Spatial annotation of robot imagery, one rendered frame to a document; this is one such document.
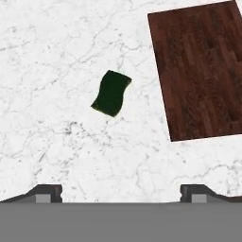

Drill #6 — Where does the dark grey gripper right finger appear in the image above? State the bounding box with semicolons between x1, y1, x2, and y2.
180;183;242;204

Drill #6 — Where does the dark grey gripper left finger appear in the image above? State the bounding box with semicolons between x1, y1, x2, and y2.
0;183;63;204

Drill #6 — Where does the dark green sponge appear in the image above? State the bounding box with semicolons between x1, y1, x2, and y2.
90;69;133;118

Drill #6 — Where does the dark brown wooden cutting board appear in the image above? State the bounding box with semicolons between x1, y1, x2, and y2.
147;0;242;143

